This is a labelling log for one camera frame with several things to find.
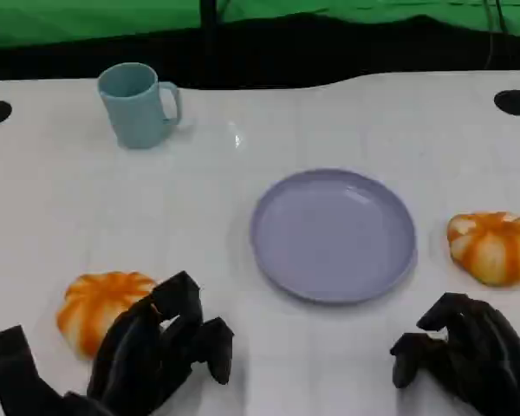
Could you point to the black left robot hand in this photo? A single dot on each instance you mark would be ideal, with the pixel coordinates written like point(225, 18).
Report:
point(134, 346)

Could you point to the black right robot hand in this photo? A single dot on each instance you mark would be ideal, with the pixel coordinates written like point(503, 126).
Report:
point(481, 346)

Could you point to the orange white toy bread roll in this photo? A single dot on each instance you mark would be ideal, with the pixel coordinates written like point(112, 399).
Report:
point(494, 247)
point(95, 303)

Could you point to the lilac plate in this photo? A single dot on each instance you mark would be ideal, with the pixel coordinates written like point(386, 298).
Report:
point(333, 238)

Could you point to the pale green mug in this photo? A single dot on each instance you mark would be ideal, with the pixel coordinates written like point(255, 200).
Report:
point(134, 117)

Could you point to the black cloth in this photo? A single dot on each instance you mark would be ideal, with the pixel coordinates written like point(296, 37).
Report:
point(286, 56)

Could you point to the green cloth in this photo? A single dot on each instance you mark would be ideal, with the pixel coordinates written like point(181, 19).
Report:
point(112, 17)

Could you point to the black stand pole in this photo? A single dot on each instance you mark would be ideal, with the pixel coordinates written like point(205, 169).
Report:
point(208, 13)

